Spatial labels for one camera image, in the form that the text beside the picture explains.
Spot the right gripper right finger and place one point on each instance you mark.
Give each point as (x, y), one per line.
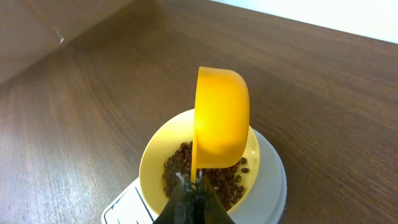
(207, 208)

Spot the pale yellow plastic bowl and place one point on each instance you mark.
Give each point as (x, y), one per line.
(166, 141)

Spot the red beans in bowl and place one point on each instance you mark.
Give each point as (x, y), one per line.
(226, 182)

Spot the white digital kitchen scale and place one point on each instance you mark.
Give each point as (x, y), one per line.
(264, 204)

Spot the yellow measuring scoop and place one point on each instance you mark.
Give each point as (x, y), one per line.
(221, 119)

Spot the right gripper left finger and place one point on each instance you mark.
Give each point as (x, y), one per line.
(180, 207)

